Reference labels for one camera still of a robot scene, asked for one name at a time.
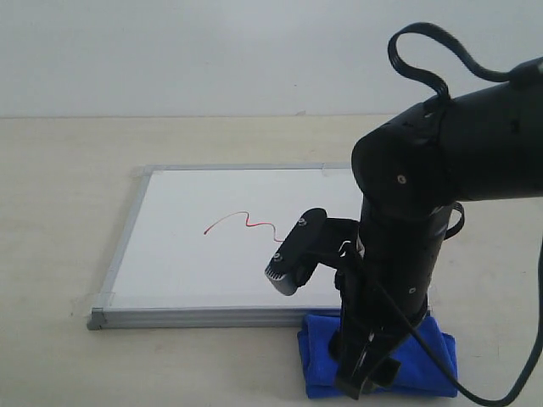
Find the white board with aluminium frame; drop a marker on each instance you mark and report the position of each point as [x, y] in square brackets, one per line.
[197, 241]

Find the blue microfiber cloth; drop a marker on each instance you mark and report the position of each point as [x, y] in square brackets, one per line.
[417, 376]

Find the clear tape front left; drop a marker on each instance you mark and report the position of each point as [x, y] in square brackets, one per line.
[82, 305]

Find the clear tape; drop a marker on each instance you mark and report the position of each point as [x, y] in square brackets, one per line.
[336, 169]
[145, 170]
[82, 305]

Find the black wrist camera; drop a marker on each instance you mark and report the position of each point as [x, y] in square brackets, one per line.
[316, 239]

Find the clear tape back left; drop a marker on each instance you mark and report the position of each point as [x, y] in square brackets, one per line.
[145, 170]

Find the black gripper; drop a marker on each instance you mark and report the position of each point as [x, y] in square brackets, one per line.
[372, 327]

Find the clear tape back right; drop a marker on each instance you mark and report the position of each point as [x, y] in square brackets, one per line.
[336, 169]

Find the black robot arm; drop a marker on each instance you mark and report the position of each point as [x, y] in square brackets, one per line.
[414, 171]

